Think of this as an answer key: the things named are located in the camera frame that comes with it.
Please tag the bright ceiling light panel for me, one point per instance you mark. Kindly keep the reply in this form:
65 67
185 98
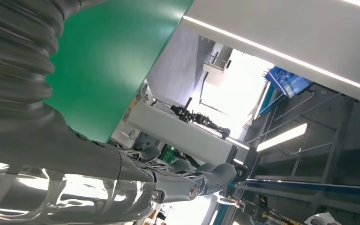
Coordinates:
281 137

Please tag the grey metal rack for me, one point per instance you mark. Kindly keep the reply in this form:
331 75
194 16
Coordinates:
332 149

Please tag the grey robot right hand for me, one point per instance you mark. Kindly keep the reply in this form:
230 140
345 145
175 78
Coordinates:
59 161

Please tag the green table board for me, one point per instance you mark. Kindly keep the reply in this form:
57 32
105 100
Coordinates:
105 62

